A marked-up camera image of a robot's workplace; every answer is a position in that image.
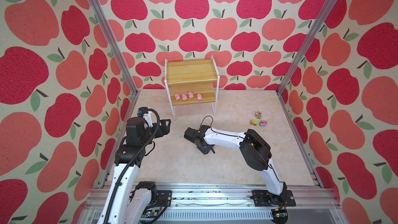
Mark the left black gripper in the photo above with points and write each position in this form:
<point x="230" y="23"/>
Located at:
<point x="166" y="129"/>

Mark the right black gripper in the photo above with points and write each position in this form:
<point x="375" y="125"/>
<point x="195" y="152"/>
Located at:
<point x="203" y="150"/>

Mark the green orange toy truck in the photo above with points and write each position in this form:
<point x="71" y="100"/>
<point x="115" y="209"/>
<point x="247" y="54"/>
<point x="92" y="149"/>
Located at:
<point x="255" y="122"/>

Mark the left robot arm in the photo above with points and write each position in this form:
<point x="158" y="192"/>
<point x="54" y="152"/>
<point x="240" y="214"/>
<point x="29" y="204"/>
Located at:
<point x="125" y="204"/>

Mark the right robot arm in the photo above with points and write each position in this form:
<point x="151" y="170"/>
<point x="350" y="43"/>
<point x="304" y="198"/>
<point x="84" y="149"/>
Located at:
<point x="254" y="149"/>

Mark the two-tier wooden shelf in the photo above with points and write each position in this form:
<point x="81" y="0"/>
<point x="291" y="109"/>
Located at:
<point x="196" y="76"/>

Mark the brown toy block car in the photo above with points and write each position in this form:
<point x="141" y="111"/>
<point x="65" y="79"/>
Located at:
<point x="258" y="115"/>

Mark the pink green toy car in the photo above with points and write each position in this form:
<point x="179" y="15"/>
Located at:
<point x="263" y="123"/>

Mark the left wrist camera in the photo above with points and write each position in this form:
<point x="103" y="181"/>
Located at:
<point x="142" y="112"/>

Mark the left aluminium frame post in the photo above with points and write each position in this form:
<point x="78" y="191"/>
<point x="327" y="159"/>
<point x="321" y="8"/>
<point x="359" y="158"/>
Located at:
<point x="113" y="45"/>

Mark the aluminium frame post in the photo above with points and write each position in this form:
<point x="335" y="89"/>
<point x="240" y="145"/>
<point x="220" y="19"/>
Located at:
<point x="113" y="45"/>
<point x="318" y="24"/>

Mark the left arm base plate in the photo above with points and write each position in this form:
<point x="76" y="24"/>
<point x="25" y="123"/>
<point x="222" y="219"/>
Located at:
<point x="162" y="200"/>

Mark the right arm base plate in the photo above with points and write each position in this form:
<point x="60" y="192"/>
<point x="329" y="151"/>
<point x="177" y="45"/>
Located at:
<point x="262" y="198"/>

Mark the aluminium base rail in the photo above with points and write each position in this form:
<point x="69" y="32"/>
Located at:
<point x="233" y="204"/>

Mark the right aluminium frame post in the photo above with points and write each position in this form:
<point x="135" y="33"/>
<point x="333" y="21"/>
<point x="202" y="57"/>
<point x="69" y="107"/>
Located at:
<point x="318" y="24"/>

